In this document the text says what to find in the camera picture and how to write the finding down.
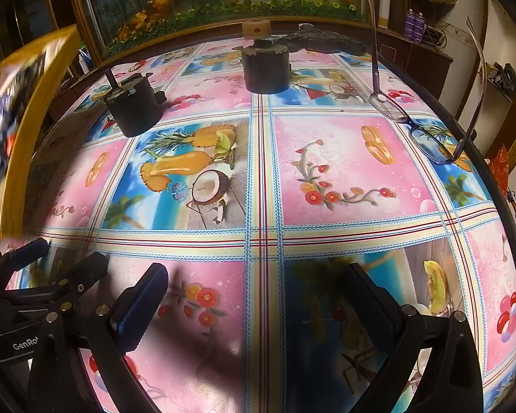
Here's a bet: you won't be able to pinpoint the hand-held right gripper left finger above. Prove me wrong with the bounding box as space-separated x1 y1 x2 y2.
28 262 170 413

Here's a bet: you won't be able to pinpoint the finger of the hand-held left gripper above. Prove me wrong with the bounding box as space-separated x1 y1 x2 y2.
0 237 50 294
9 252 110 310

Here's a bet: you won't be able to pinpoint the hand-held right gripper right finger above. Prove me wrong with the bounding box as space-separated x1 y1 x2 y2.
342 262 484 413

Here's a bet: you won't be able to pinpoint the yellow cardboard box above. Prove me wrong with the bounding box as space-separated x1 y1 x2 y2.
0 23 83 242

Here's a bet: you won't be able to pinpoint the printed fruit tablecloth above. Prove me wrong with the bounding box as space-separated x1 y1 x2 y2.
4 36 516 413

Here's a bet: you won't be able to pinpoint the black cylinder with rod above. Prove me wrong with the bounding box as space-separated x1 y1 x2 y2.
102 70 166 138

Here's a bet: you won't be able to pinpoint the red patterned bag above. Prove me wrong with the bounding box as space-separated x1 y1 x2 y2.
488 146 510 186

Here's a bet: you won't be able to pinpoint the clear-armed eyeglasses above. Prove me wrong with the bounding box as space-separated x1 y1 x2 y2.
365 0 486 166

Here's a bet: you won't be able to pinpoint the wooden sideboard cabinet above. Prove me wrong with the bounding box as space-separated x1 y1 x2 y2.
43 21 454 113

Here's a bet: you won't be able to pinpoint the black cylinder with ornate rim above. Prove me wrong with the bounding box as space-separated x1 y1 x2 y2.
233 36 294 94

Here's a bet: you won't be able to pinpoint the dark ornate metal object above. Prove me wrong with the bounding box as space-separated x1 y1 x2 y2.
284 23 367 56

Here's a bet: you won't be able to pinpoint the glass flower display case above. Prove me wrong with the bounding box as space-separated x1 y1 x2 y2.
66 0 383 59

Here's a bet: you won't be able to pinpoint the round wooden cap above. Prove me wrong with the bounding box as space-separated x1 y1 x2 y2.
242 21 271 40

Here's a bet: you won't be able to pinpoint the brown woven basket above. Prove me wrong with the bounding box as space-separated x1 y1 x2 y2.
410 0 459 20

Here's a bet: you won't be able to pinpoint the black strap bundle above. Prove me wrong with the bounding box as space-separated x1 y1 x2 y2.
488 62 516 95

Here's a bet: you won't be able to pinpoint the tangle of cables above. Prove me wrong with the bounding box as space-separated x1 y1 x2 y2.
426 21 450 48

